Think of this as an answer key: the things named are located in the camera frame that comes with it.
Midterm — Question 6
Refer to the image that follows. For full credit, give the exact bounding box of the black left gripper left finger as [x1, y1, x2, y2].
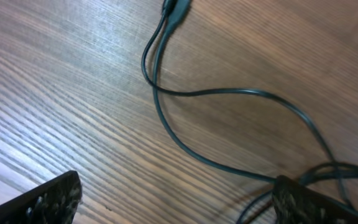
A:
[0, 170, 82, 224]

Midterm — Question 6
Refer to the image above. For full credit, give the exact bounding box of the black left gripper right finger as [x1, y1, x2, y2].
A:
[272, 175, 358, 224]

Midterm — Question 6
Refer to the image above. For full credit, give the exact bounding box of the black USB cable silver plug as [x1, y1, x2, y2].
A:
[152, 0, 358, 224]

